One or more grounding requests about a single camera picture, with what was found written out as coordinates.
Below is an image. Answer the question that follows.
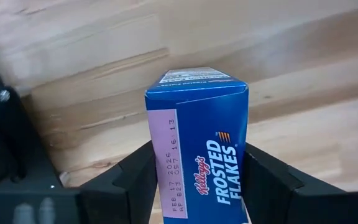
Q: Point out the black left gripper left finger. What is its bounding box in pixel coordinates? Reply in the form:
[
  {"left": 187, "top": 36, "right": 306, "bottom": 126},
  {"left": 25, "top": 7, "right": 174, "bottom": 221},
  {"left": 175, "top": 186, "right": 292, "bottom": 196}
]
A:
[{"left": 0, "top": 140, "right": 158, "bottom": 224}]

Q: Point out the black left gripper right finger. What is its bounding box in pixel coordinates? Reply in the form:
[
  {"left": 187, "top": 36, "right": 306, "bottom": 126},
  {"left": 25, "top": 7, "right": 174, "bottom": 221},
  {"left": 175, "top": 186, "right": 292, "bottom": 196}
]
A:
[{"left": 242, "top": 142, "right": 358, "bottom": 224}]

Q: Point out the blue Frosted Flakes cereal box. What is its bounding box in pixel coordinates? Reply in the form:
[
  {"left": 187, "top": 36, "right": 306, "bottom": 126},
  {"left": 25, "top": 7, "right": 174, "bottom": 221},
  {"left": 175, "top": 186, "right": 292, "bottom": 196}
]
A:
[{"left": 144, "top": 67, "right": 250, "bottom": 224}]

